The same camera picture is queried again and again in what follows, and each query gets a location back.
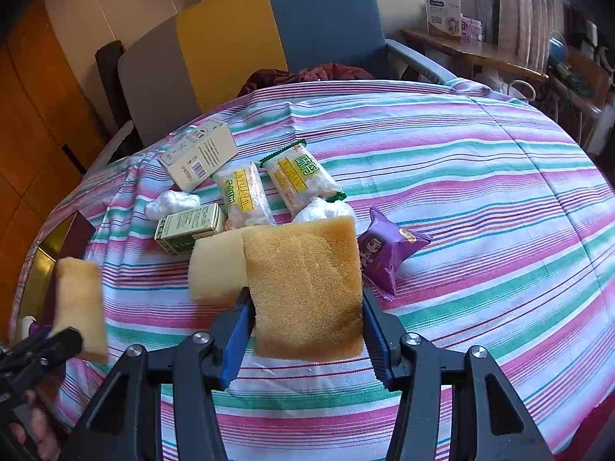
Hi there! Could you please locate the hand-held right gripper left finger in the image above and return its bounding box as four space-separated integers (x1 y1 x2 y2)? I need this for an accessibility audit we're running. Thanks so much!
58 288 258 461

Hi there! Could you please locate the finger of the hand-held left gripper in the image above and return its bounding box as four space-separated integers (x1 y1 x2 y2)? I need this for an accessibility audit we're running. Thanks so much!
41 327 83 363

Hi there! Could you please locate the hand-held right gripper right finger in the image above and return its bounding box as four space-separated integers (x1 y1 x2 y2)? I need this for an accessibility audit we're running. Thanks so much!
362 288 558 461

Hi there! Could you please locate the narrow tan sponge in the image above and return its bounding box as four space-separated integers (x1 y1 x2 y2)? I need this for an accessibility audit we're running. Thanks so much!
52 258 109 363

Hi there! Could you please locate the pale yellow sponge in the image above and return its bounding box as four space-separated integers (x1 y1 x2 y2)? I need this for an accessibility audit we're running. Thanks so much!
188 233 248 307

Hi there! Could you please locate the large tan sponge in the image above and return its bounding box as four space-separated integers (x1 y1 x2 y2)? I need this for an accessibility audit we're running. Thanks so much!
243 216 364 362

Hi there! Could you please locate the gold metal tray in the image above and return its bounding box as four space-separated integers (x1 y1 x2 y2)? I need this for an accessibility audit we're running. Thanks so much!
10 211 97 347

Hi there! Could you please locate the purple snack packet figure print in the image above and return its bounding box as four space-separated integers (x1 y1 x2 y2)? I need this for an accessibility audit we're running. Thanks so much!
358 206 432 300

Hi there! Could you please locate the small white carton box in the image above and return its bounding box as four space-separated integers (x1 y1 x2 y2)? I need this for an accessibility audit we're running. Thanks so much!
154 203 226 255

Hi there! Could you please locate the white plastic bag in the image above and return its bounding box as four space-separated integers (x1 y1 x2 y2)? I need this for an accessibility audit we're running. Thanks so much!
144 189 201 222
292 198 357 226

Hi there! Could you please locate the person's left hand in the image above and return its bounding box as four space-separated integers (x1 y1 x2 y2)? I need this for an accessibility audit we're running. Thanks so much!
8 389 62 461

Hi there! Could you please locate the white snack packet yellow label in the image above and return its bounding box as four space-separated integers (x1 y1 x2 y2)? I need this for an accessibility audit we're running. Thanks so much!
259 140 347 217
211 161 277 231

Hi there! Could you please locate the striped blanket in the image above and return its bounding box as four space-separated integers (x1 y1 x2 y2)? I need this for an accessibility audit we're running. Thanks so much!
10 79 615 461

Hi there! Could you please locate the white cardboard box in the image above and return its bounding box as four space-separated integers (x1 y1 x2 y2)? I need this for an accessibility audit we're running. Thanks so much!
158 119 238 193

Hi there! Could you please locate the wooden wardrobe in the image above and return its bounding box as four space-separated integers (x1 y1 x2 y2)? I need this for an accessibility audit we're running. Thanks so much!
0 0 111 327

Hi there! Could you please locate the dark red cloth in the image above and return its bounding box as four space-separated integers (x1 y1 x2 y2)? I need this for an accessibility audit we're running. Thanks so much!
238 62 373 99

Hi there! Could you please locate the grey yellow blue armchair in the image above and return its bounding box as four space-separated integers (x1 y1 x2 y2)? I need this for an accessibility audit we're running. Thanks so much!
89 0 457 174

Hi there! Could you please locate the wooden desk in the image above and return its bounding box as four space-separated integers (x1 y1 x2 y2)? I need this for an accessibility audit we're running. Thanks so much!
401 28 549 82

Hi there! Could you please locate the small pink white box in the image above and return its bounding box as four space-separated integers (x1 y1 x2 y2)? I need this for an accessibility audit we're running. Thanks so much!
460 14 484 41

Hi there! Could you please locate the cluttered shelf unit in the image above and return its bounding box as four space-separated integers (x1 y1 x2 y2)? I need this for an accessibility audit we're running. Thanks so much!
548 2 615 154

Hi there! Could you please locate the white blue product box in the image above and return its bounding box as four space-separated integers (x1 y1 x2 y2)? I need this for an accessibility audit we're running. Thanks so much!
425 0 462 36

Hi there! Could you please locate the pale striped curtain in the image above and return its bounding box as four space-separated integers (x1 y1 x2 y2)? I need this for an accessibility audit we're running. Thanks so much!
483 0 553 70

